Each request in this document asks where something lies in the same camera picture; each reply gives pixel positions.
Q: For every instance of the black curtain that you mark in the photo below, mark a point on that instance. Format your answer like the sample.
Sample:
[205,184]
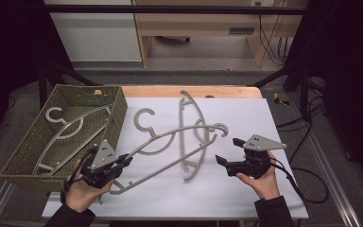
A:
[9,47]
[353,63]

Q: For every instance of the yellow and black floor object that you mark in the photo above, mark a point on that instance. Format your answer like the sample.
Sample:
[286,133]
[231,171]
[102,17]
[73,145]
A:
[279,100]

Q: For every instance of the person's right hand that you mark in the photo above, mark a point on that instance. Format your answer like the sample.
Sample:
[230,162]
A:
[266,186]

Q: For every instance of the grey plastic clothes hanger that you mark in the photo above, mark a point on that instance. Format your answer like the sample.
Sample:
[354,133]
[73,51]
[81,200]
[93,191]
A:
[170,163]
[82,147]
[180,113]

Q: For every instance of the black horizontal frame bar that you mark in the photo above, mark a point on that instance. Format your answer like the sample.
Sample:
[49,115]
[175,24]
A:
[170,10]

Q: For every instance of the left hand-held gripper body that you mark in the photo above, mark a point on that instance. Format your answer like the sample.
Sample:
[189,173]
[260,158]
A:
[104,154]

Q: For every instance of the black metal stand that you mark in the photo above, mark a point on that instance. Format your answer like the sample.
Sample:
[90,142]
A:
[302,85]
[42,82]

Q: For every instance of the white table board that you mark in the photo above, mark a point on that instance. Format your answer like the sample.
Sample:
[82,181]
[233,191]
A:
[242,110]

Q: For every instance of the wooden table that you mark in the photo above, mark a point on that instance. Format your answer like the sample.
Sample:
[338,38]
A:
[157,91]

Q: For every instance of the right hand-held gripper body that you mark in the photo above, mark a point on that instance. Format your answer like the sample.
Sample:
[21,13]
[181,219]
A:
[261,143]

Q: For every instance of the green woven basket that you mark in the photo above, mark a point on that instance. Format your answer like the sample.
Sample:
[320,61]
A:
[22,157]

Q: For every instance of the person's left hand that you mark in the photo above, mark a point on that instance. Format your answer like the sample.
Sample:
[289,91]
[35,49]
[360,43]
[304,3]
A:
[82,195]

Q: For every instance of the light wooden desk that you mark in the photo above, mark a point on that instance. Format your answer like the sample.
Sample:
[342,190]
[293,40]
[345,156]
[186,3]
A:
[201,22]

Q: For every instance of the white cabinet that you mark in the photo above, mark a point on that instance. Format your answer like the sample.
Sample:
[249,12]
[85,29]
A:
[97,38]

